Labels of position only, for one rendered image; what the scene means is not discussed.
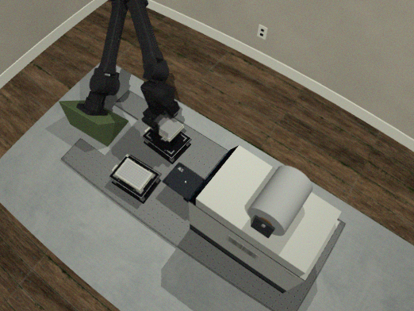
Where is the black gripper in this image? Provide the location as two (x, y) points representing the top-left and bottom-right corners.
(142, 107), (166, 134)

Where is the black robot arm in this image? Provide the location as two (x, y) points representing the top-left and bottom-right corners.
(77, 0), (180, 119)

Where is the white multi-well plate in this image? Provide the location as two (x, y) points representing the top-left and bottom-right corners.
(115, 158), (153, 192)

